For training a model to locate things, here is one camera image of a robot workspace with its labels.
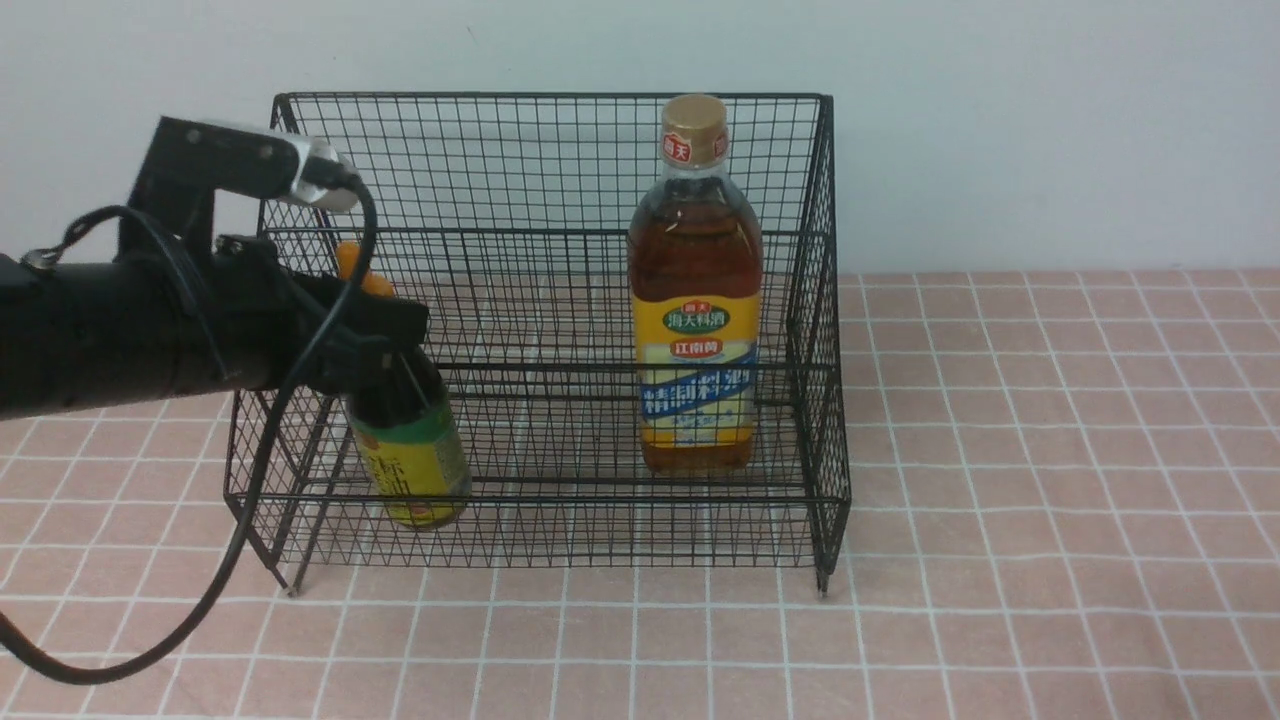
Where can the black wire mesh shelf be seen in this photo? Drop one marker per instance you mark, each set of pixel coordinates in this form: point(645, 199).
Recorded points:
point(506, 215)

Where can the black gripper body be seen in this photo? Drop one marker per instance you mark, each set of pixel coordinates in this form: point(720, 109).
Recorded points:
point(264, 312)

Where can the large amber cooking wine bottle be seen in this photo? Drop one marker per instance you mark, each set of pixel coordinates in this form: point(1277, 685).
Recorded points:
point(695, 268)

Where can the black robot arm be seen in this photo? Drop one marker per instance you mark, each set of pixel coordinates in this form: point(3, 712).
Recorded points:
point(93, 335)

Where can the small dark soy sauce bottle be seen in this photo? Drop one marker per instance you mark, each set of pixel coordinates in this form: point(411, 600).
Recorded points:
point(406, 436)

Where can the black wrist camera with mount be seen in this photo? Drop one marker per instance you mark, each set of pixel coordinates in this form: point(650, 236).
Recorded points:
point(189, 162)

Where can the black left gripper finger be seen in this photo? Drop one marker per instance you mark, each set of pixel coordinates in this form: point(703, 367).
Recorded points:
point(371, 318)

